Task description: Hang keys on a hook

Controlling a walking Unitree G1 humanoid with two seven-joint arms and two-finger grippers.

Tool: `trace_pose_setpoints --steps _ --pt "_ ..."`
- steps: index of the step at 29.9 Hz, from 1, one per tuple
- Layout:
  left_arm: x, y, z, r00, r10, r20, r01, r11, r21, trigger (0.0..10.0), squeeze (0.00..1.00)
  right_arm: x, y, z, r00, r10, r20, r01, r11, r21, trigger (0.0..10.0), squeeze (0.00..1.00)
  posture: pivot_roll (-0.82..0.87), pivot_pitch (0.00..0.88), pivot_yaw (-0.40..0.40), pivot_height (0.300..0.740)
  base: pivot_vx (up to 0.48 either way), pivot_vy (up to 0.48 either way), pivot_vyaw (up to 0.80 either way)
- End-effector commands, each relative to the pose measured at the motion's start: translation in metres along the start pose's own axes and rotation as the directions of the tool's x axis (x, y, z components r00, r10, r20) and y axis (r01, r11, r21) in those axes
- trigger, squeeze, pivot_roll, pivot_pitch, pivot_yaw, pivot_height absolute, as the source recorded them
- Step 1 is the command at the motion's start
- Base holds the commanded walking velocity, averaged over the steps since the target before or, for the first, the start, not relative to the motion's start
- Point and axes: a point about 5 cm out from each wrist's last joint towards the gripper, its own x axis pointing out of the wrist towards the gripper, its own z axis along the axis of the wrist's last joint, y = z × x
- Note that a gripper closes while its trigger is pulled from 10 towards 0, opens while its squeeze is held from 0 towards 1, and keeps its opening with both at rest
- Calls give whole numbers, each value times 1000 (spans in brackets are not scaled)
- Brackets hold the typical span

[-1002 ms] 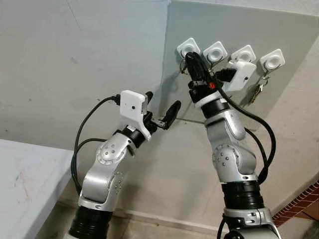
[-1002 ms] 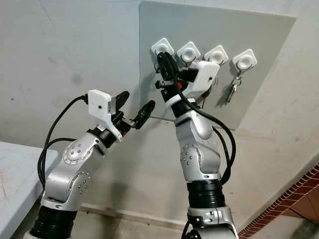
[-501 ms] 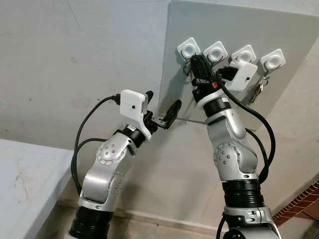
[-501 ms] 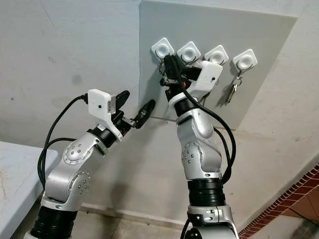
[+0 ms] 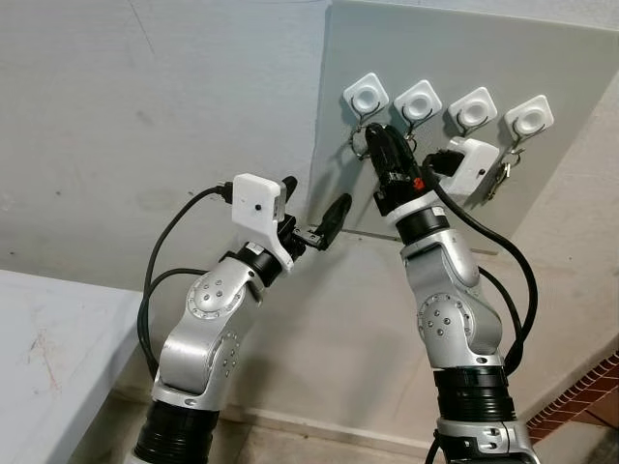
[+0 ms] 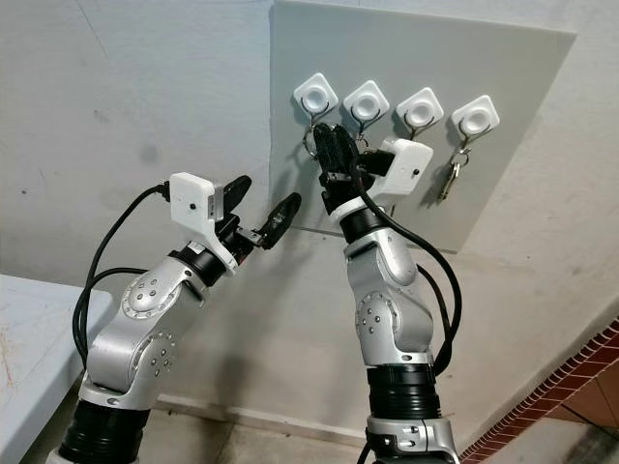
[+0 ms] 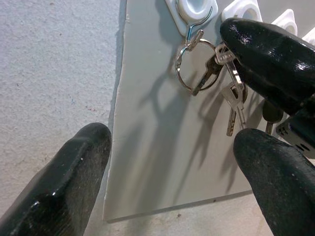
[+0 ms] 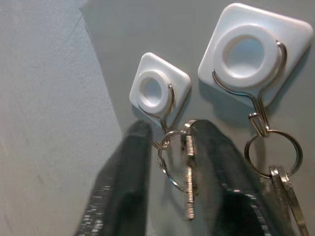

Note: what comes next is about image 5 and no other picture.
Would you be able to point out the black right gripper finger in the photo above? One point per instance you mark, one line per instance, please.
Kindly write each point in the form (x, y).
(403, 157)
(379, 150)

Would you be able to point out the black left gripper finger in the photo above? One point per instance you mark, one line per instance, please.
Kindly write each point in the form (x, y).
(334, 220)
(289, 187)

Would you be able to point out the hanging silver key bunch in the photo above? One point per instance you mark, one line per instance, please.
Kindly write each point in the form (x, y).
(503, 174)

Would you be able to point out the white plastic folding table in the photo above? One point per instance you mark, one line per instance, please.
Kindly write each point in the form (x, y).
(58, 367)

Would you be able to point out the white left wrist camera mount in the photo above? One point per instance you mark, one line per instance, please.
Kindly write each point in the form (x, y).
(256, 205)

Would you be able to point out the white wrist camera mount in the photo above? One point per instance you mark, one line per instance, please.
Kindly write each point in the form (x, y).
(256, 205)
(474, 164)

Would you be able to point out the white square wall hook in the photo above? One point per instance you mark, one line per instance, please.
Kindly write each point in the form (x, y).
(472, 109)
(418, 101)
(529, 117)
(367, 96)

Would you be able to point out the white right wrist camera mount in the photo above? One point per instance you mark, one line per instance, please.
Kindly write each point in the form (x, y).
(474, 164)

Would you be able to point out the pale grey wall board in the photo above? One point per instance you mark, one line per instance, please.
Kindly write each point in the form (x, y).
(561, 58)

